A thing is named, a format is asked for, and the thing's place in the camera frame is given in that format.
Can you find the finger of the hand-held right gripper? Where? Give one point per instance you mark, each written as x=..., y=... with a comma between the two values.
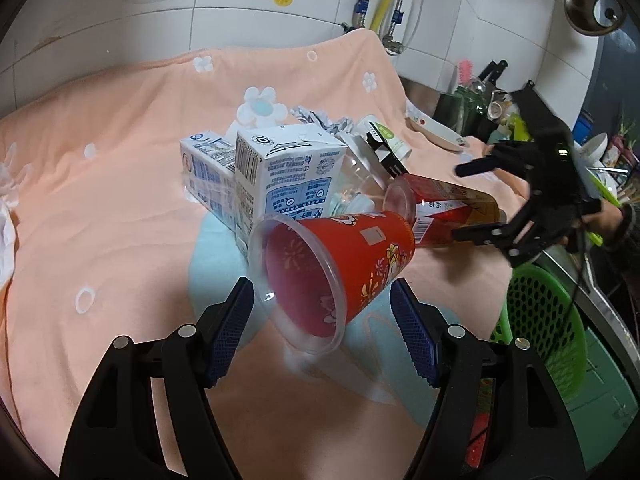
x=475, y=234
x=480, y=165

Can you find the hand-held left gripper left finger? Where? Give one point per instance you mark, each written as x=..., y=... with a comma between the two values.
x=232, y=330

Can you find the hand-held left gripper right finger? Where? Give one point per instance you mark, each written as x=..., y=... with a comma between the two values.
x=412, y=335

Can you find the red printed cup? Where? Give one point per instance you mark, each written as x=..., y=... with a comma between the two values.
x=360, y=245

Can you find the green plastic basket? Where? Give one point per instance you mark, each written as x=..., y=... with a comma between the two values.
x=545, y=320

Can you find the clear plastic cup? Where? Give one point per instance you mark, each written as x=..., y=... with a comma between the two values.
x=360, y=180

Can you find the grid paper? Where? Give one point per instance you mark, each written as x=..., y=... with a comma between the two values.
x=312, y=117

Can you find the person's right hand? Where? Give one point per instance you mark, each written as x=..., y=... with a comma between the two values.
x=607, y=222

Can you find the red label tea bottle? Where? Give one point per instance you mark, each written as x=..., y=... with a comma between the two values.
x=450, y=205

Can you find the green plastic utensil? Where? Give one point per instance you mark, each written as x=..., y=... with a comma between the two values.
x=605, y=187

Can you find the plain white bowl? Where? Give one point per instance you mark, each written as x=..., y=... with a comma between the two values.
x=595, y=147

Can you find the white bowl with red print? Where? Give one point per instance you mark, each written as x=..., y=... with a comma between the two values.
x=435, y=132

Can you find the blue box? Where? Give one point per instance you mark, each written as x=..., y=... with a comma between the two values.
x=584, y=127

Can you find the black and white box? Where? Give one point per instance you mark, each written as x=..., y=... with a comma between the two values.
x=390, y=160

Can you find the pink brush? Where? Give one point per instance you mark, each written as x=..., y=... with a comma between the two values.
x=465, y=72

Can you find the white box with green label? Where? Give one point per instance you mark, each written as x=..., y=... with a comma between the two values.
x=385, y=135

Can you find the red packet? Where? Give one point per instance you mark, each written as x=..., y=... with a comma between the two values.
x=480, y=425

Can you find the metal valve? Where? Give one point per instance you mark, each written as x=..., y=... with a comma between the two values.
x=393, y=44

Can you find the small white blue milk carton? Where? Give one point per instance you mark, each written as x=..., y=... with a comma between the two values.
x=207, y=170

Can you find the large white blue milk carton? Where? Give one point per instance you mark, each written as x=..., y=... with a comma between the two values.
x=290, y=175

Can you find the metal water pipe fittings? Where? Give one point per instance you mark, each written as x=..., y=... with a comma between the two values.
x=423, y=5

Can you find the peach floral blanket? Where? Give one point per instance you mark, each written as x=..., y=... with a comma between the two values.
x=125, y=185

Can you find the white cloth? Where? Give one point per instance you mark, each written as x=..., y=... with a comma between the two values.
x=6, y=240

